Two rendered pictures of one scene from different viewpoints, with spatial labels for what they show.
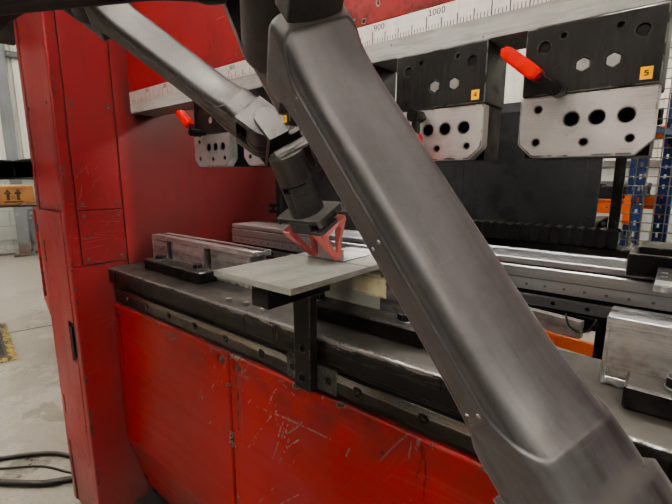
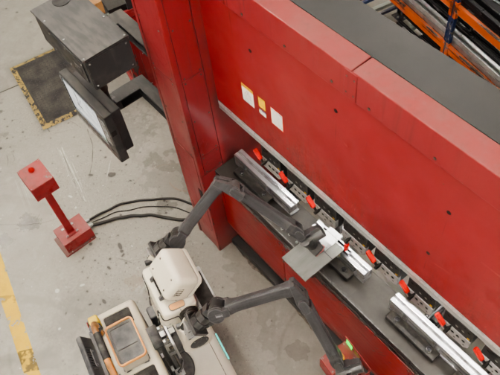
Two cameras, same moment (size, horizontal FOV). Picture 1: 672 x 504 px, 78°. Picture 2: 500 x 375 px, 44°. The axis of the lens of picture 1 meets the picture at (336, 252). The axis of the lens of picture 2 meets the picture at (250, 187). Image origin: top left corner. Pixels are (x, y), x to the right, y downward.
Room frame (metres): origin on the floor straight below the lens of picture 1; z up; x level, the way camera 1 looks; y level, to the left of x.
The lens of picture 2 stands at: (-0.82, -0.17, 3.81)
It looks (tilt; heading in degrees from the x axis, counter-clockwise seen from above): 55 degrees down; 18
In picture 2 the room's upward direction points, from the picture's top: 9 degrees counter-clockwise
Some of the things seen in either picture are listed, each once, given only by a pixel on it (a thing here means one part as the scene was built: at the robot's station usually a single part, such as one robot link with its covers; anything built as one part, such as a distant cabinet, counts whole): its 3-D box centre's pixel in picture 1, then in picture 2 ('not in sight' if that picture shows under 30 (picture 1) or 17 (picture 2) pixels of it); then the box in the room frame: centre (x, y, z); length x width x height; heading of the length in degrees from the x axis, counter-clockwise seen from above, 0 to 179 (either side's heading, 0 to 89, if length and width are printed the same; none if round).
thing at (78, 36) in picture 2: not in sight; (102, 85); (1.25, 1.22, 1.53); 0.51 x 0.25 x 0.85; 51
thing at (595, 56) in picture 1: (590, 93); (392, 261); (0.57, -0.34, 1.26); 0.15 x 0.09 x 0.17; 50
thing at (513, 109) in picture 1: (395, 186); not in sight; (1.35, -0.19, 1.12); 1.13 x 0.02 x 0.44; 50
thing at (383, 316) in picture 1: (358, 316); (330, 258); (0.74, -0.04, 0.89); 0.30 x 0.05 x 0.03; 50
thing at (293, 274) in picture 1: (309, 267); (312, 254); (0.70, 0.05, 1.00); 0.26 x 0.18 x 0.01; 140
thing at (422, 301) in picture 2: not in sight; (425, 291); (0.44, -0.49, 1.26); 0.15 x 0.09 x 0.17; 50
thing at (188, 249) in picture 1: (205, 257); (265, 181); (1.16, 0.38, 0.92); 0.50 x 0.06 x 0.10; 50
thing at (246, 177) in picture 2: (178, 269); (253, 185); (1.15, 0.45, 0.89); 0.30 x 0.05 x 0.03; 50
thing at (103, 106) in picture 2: not in sight; (99, 112); (1.15, 1.24, 1.42); 0.45 x 0.12 x 0.36; 51
